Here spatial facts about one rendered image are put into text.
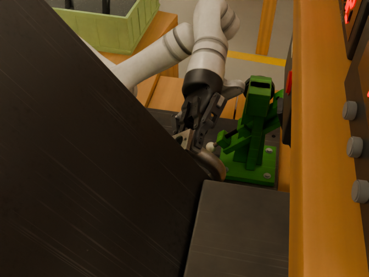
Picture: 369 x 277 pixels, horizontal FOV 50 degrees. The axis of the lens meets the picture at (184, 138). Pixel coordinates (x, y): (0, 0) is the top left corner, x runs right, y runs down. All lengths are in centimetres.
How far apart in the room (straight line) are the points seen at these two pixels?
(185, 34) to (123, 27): 76
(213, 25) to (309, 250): 65
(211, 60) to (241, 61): 228
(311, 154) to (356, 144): 3
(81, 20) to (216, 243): 128
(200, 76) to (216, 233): 30
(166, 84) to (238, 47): 187
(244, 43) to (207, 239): 277
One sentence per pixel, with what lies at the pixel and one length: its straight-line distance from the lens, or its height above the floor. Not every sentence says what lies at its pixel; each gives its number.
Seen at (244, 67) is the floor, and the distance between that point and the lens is 298.
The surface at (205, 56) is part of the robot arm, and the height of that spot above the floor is 129.
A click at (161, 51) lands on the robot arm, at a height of 123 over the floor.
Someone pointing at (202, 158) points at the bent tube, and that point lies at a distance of 70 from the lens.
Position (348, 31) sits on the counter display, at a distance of 35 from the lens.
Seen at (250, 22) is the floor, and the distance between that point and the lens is 353.
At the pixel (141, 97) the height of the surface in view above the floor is 90.
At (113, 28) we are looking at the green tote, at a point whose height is 91.
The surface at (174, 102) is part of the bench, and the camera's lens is 129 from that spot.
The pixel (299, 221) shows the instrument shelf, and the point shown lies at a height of 153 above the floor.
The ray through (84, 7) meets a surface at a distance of 187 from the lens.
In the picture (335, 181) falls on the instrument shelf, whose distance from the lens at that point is 25.
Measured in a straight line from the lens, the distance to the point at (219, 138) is 102.
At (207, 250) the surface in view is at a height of 124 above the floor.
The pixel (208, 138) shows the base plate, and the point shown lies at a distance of 115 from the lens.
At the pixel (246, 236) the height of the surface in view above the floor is 124.
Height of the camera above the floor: 172
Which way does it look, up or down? 46 degrees down
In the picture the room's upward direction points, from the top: straight up
